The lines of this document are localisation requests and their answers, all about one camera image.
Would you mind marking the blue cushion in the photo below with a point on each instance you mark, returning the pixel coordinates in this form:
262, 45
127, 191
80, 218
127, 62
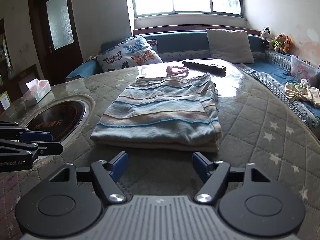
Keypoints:
82, 70

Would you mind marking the orange plush toy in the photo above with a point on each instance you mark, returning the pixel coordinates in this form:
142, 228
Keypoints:
287, 46

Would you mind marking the blue striped shirt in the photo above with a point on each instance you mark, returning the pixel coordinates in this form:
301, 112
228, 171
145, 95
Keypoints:
155, 110

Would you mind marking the bear plush toy green vest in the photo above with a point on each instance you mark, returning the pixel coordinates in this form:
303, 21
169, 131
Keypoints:
278, 42

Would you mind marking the blue sofa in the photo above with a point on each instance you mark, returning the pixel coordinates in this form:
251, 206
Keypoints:
270, 72

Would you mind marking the pink tissue box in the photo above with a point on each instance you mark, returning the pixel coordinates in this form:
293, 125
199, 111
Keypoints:
40, 92

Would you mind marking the butterfly print pillow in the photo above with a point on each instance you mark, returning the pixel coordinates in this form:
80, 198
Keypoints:
130, 52

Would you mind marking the clear plastic storage box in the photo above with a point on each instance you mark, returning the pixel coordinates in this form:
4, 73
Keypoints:
302, 72

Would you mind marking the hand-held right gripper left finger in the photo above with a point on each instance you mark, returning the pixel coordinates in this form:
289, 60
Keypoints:
118, 165

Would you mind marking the black remote control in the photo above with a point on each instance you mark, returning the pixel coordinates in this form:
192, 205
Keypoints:
205, 65

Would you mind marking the dark wooden cabinet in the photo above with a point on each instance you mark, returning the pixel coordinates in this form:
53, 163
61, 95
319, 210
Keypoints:
15, 80

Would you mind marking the dark door with frosted glass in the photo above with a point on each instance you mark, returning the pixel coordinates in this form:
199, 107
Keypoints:
67, 60

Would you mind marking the beige cloth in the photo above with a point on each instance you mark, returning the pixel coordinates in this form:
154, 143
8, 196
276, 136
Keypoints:
315, 96

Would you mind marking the round built-in hotplate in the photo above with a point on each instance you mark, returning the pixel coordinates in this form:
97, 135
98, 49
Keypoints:
55, 120

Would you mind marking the plain beige pillow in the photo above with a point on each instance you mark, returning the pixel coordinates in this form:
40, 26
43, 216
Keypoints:
230, 45

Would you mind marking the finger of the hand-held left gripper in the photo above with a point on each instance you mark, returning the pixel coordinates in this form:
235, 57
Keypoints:
50, 148
37, 136

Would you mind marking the pink hair scrunchie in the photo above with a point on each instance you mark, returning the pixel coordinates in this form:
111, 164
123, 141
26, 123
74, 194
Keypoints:
172, 69

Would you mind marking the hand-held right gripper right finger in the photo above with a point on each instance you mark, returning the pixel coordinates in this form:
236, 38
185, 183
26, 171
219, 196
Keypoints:
201, 166

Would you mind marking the panda plush toy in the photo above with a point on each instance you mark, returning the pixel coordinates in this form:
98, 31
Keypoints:
266, 33

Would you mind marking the floral light cloth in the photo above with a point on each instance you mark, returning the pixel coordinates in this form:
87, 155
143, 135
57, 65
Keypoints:
296, 91

